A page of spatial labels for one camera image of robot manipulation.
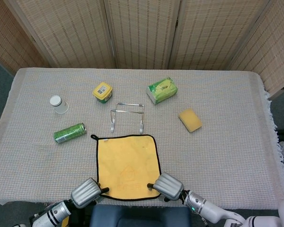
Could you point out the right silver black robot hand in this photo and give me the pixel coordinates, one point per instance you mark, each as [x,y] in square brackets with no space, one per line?
[169,186]

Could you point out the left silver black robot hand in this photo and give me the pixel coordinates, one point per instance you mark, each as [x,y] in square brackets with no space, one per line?
[85,194]

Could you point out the yellow cloth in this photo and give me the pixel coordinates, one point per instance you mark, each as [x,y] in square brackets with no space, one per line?
[127,163]

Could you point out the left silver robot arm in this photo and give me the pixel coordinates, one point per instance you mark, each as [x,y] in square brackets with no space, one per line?
[53,212]

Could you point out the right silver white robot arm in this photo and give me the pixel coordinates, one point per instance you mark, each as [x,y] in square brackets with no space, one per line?
[210,209]

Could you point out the blue padded seat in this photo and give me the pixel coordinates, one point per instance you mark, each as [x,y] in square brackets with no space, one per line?
[139,216]

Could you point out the beige woven tablecloth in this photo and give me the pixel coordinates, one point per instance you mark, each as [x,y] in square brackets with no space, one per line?
[215,160]

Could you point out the green drink can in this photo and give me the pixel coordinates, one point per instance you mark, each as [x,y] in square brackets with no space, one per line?
[69,133]

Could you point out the yellow sponge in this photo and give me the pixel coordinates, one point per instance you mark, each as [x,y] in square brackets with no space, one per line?
[190,119]

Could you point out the white paper cup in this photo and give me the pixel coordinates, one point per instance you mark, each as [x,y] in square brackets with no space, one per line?
[60,106]

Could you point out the green tissue pack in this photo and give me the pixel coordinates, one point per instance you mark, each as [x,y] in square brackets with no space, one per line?
[162,89]

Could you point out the green tub with yellow lid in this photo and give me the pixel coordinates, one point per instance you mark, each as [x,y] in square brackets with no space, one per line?
[102,91]

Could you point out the woven folding screen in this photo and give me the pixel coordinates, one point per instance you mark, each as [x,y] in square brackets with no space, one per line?
[142,33]

